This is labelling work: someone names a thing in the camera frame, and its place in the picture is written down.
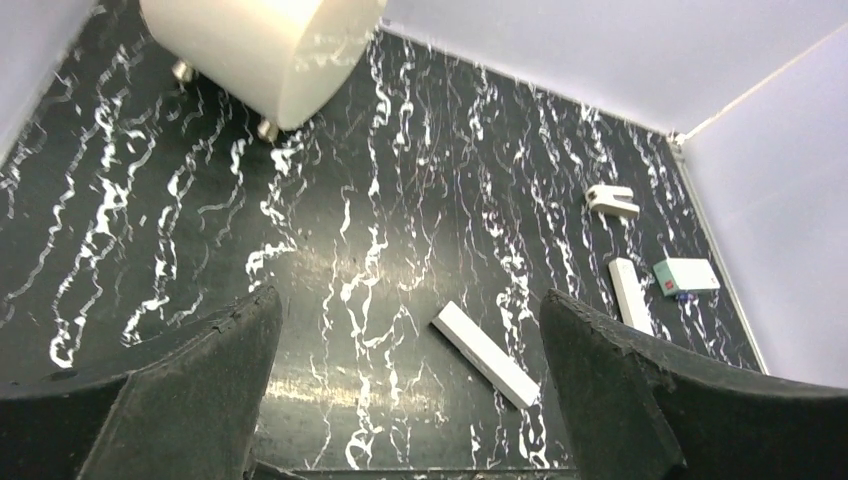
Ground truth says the aluminium frame rail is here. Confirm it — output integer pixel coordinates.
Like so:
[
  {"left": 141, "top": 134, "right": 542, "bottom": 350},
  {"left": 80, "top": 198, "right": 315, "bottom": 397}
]
[{"left": 666, "top": 130, "right": 771, "bottom": 375}]

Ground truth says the white box with red labels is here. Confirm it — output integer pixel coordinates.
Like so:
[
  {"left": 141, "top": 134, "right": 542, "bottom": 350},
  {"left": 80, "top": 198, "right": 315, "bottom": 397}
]
[{"left": 652, "top": 258, "right": 721, "bottom": 297}]

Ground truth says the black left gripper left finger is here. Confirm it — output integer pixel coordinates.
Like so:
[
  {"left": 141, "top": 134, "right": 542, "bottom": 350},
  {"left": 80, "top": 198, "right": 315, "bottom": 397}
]
[{"left": 1, "top": 286, "right": 283, "bottom": 479}]

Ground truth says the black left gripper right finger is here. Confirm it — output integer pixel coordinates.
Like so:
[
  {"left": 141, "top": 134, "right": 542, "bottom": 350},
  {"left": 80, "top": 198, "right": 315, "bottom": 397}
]
[{"left": 539, "top": 289, "right": 847, "bottom": 479}]

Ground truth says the white remote control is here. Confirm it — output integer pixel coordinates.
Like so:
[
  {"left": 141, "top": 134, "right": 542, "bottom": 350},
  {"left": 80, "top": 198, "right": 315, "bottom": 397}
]
[{"left": 432, "top": 302, "right": 540, "bottom": 409}]

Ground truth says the small white charger device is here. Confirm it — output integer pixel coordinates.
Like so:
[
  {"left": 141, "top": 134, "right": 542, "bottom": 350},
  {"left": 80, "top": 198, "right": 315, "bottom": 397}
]
[{"left": 584, "top": 184, "right": 640, "bottom": 219}]

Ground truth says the large white cylinder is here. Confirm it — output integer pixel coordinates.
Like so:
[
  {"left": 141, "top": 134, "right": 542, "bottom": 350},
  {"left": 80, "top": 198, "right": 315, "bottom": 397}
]
[{"left": 140, "top": 0, "right": 387, "bottom": 143}]

